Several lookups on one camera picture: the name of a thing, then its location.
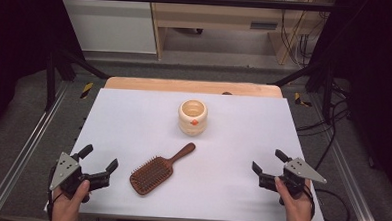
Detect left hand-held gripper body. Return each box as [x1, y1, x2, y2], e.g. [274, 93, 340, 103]
[48, 151, 112, 205]

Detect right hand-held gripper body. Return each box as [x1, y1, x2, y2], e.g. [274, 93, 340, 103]
[257, 155, 329, 208]

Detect brown wooden paddle hairbrush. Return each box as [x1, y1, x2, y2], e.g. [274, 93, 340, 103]
[128, 139, 197, 198]

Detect cream ceramic cup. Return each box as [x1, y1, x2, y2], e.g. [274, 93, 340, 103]
[177, 98, 209, 138]

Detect person's left hand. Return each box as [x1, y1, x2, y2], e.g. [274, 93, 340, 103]
[50, 177, 92, 221]

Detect person's right hand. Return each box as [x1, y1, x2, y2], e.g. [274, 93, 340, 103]
[272, 176, 316, 221]

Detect white table mat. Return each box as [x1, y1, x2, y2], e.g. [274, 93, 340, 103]
[43, 85, 333, 221]

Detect yellow black hazard tape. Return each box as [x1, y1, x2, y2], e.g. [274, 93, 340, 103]
[293, 92, 314, 109]
[79, 81, 95, 100]

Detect light wooden table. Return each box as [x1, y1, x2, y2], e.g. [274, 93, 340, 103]
[103, 75, 284, 99]

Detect black curtain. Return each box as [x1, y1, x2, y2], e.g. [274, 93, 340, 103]
[303, 0, 392, 203]
[0, 0, 88, 144]

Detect white cabinet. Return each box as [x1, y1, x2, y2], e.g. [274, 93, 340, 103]
[52, 0, 161, 56]

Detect small grey rectangular plate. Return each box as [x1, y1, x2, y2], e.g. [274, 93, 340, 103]
[250, 21, 279, 31]

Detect light wooden desk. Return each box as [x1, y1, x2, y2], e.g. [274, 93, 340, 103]
[145, 0, 337, 68]

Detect silver metal floor rail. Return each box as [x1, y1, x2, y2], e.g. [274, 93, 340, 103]
[0, 78, 69, 221]
[303, 91, 391, 221]

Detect black floor cables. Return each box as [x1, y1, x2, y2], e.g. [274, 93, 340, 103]
[295, 79, 353, 173]

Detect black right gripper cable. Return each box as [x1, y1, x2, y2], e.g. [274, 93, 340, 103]
[298, 186, 353, 221]

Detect black metal frame stand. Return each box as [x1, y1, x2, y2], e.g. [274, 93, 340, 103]
[43, 47, 113, 115]
[267, 58, 337, 125]

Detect black hanging desk cables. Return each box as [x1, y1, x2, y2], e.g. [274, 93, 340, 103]
[276, 0, 325, 69]

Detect black horizontal frame bar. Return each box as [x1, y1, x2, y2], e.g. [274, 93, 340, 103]
[60, 0, 353, 13]

